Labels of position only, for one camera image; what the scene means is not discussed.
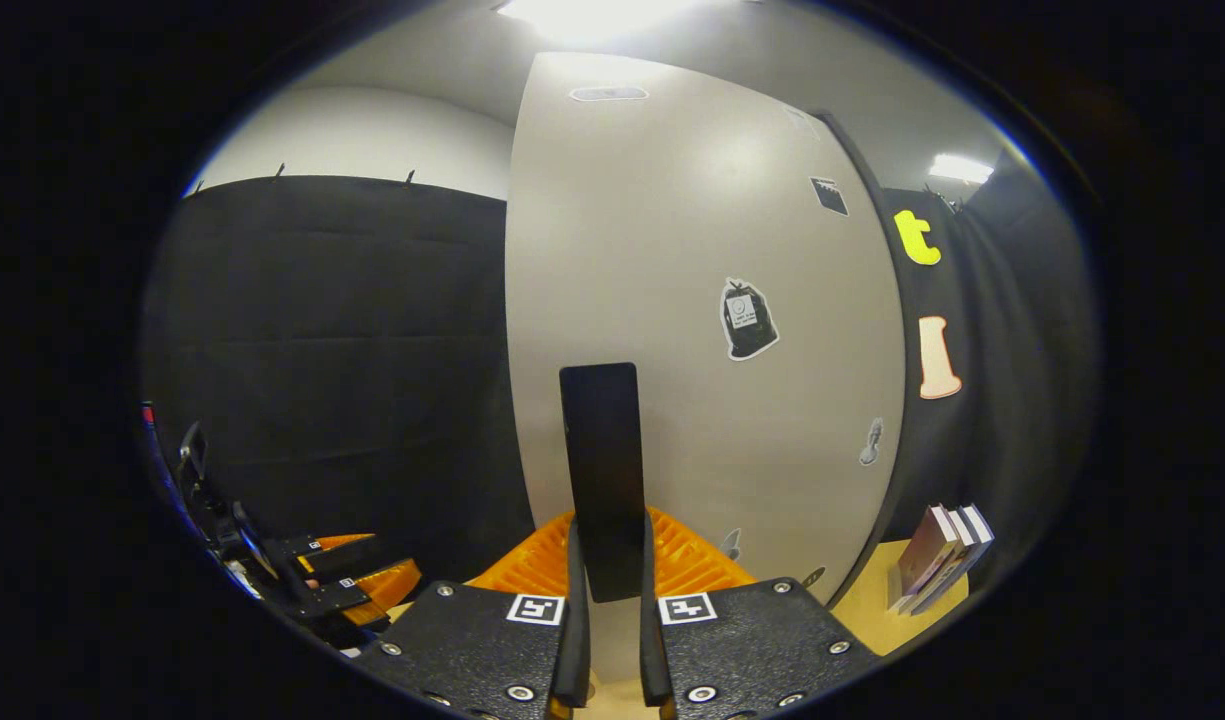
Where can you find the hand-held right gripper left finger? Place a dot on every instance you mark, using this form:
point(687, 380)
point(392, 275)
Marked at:
point(575, 640)

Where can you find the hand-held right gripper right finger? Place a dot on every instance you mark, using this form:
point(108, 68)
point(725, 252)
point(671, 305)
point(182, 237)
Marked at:
point(654, 650)

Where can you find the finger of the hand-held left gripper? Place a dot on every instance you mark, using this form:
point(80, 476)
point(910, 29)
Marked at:
point(332, 552)
point(372, 590)

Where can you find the grey cabinet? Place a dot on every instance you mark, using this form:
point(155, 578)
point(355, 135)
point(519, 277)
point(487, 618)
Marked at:
point(897, 440)

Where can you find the beige cabinet door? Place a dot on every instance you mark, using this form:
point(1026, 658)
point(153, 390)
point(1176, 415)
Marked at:
point(662, 220)

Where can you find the black backdrop cloth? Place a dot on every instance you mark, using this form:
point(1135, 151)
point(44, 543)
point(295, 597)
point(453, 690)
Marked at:
point(342, 350)

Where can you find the white book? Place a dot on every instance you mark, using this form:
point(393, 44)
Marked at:
point(957, 555)
point(977, 535)

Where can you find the small ceiling light panel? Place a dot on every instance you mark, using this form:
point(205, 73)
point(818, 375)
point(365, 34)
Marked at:
point(960, 168)

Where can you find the large ceiling light panel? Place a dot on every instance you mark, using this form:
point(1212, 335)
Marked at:
point(592, 15)

